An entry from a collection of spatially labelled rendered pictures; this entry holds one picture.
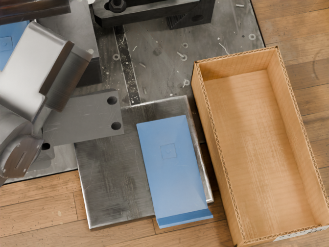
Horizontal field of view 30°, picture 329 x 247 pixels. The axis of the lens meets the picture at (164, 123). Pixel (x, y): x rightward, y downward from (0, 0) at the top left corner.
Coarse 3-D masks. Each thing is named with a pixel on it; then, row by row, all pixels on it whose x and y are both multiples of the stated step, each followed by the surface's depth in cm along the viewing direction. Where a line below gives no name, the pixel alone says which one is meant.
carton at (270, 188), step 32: (224, 64) 86; (256, 64) 88; (224, 96) 89; (256, 96) 89; (288, 96) 83; (224, 128) 87; (256, 128) 88; (288, 128) 86; (224, 160) 79; (256, 160) 86; (288, 160) 86; (224, 192) 81; (256, 192) 84; (288, 192) 84; (320, 192) 78; (256, 224) 83; (288, 224) 83; (320, 224) 80
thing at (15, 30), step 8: (8, 24) 82; (16, 24) 82; (24, 24) 82; (0, 32) 82; (8, 32) 82; (16, 32) 82; (16, 40) 81; (0, 56) 80; (8, 56) 80; (0, 64) 80
